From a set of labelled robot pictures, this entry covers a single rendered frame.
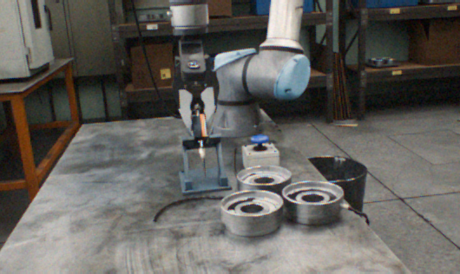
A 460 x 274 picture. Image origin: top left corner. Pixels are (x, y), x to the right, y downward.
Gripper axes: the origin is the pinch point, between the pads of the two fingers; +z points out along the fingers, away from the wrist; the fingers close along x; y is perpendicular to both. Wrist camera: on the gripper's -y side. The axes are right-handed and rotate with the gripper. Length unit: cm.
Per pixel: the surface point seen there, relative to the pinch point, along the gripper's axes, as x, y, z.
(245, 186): -6.5, -16.0, 8.6
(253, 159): -11.1, -1.6, 8.4
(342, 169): -72, 104, 55
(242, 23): -67, 319, -3
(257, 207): -7.2, -23.5, 9.6
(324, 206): -17.2, -29.0, 8.3
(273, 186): -11.4, -18.2, 8.3
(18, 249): 32.6, -24.0, 11.8
